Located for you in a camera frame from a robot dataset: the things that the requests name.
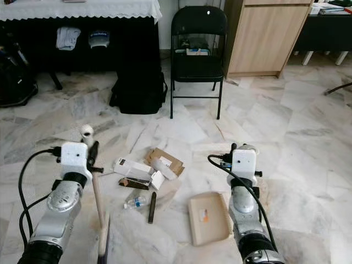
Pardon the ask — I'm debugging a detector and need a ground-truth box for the small white box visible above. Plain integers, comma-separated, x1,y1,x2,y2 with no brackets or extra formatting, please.
151,157,178,181

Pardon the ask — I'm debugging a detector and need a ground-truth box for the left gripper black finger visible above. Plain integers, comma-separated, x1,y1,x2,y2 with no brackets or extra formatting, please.
86,141,100,170

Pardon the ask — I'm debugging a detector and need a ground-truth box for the black backpack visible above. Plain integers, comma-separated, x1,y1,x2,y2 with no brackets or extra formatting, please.
109,66,168,115

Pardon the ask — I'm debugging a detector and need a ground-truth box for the beige broom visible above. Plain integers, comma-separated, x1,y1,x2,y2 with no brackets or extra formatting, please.
80,124,112,262

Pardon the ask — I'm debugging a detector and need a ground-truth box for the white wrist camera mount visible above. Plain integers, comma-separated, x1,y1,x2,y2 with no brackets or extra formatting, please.
232,146,258,180
60,142,89,180

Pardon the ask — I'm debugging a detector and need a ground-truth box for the dark brown flat packet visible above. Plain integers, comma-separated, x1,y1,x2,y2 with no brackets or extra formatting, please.
118,177,150,191

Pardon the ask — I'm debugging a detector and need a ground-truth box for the clear plastic bottle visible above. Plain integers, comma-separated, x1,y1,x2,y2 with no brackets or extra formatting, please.
124,196,148,210

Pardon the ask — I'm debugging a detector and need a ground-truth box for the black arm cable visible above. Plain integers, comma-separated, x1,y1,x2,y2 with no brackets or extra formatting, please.
18,147,62,248
208,154,278,251

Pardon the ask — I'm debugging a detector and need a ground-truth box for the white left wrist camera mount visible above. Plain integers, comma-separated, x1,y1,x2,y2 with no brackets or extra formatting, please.
60,142,89,180

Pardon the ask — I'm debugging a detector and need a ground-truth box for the white and teal bag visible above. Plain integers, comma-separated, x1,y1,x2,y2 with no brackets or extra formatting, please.
184,47,211,57

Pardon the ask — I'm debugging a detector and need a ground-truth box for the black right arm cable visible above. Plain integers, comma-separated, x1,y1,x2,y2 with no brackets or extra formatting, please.
208,154,278,251

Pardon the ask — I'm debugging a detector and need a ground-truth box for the beige long-handled dustpan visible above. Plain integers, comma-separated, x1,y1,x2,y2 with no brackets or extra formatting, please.
188,165,240,246

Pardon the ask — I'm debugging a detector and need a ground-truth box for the black desk with white legs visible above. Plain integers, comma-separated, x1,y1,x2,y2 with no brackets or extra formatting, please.
294,3,352,66

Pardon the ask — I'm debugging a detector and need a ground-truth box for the black folding chair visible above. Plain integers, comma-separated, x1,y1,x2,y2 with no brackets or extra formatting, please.
169,5,229,120

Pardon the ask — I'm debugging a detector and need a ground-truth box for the brown cardboard box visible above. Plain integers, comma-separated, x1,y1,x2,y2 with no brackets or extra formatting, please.
144,147,185,177

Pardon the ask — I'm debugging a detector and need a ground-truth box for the large black bag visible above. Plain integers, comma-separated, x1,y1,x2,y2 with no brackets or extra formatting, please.
0,44,39,108

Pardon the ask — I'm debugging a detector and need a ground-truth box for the light wooden cabinet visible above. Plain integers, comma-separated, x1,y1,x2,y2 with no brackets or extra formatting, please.
225,0,314,79

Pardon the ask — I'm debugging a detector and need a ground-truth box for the white lace tablecloth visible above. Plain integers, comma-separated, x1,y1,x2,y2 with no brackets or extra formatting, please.
0,0,163,23

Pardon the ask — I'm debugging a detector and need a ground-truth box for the stack of papers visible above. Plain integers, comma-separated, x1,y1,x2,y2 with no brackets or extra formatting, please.
311,2,352,15

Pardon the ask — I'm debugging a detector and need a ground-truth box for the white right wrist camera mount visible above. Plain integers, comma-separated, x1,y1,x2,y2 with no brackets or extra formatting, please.
232,146,258,180

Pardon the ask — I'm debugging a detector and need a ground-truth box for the black office chair leg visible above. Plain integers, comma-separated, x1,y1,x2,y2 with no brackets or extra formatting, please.
324,82,352,96

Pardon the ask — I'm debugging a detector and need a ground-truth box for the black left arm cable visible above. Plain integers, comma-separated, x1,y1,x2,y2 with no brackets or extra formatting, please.
18,147,62,248

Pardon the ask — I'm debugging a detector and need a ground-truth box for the grey folded cloth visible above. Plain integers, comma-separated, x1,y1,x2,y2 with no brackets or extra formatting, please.
56,26,82,51

